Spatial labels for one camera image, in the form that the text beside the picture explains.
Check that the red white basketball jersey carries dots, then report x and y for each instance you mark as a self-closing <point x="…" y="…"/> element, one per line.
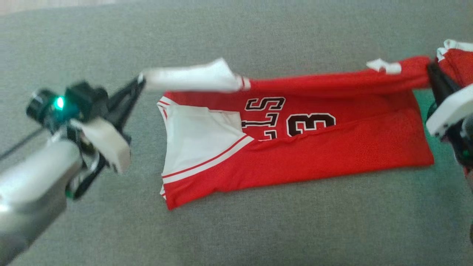
<point x="314" y="159"/>

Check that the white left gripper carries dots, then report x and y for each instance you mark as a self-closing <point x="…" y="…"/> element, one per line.
<point x="107" y="144"/>

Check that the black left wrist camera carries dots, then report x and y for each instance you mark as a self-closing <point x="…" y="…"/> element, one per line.
<point x="87" y="101"/>

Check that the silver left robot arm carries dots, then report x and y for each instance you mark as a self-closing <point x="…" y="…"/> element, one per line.
<point x="33" y="192"/>

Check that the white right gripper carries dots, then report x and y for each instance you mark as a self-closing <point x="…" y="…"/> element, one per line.
<point x="449" y="111"/>

